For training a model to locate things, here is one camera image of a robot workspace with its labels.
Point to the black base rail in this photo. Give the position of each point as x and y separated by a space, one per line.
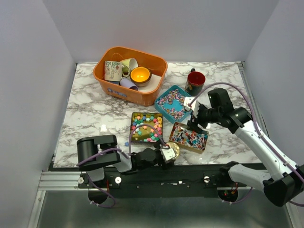
178 181

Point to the illustrated white mug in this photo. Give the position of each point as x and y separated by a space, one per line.
112 70

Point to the gold round lid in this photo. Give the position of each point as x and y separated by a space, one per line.
175 147

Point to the gold tin round lollipops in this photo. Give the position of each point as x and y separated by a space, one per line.
188 139

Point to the black red skull mug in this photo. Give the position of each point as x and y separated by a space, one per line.
195 82

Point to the yellow inside dark cup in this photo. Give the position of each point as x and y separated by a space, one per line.
140 76

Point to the orange plastic bin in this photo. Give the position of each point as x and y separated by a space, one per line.
157 66

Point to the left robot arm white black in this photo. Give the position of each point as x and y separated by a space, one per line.
95 153

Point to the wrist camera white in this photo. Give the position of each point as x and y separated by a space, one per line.
168 153
191 105

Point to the aluminium frame rail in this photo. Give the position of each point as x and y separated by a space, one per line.
59 180

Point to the pale green mug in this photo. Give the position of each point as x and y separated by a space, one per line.
128 65

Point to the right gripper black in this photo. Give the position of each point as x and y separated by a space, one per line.
192 123

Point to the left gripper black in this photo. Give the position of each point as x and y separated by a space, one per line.
165 166

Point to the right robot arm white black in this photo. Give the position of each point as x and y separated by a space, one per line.
283 178

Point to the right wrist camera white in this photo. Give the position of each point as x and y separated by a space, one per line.
191 105

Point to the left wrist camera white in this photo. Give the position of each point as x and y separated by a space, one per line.
168 153

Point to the lavender cup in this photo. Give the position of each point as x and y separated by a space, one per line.
126 83

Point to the gold tin star candies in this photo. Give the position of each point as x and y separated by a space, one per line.
146 127

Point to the teal tin swirl lollipops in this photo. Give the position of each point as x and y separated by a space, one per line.
170 104

